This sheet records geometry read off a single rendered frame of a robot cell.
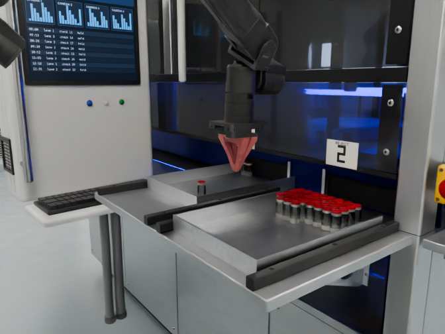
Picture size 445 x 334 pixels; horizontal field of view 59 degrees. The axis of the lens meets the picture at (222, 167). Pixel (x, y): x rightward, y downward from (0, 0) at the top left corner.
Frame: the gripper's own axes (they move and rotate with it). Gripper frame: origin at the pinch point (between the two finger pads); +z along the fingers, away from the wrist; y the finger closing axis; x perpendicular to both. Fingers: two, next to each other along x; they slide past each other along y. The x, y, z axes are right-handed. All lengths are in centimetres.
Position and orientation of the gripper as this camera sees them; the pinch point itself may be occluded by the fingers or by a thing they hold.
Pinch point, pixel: (236, 167)
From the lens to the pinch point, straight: 78.7
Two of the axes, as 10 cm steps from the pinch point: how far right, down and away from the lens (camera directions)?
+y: 7.2, -1.2, 6.9
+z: -0.4, 9.7, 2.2
